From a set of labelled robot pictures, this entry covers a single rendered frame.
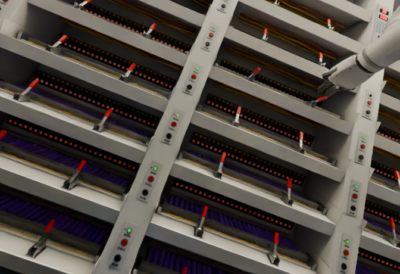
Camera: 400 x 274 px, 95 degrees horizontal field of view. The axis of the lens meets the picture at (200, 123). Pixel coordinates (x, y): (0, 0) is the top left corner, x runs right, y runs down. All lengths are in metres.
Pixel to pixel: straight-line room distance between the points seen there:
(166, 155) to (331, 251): 0.64
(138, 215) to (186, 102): 0.39
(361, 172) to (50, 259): 1.07
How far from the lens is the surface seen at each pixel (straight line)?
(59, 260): 0.78
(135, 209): 0.65
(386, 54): 0.75
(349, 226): 0.90
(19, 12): 0.99
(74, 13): 0.90
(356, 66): 0.79
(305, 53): 1.22
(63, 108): 0.82
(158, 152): 0.63
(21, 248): 0.81
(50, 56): 0.83
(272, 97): 0.77
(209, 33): 0.79
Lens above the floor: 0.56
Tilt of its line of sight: 13 degrees up
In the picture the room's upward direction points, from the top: 21 degrees clockwise
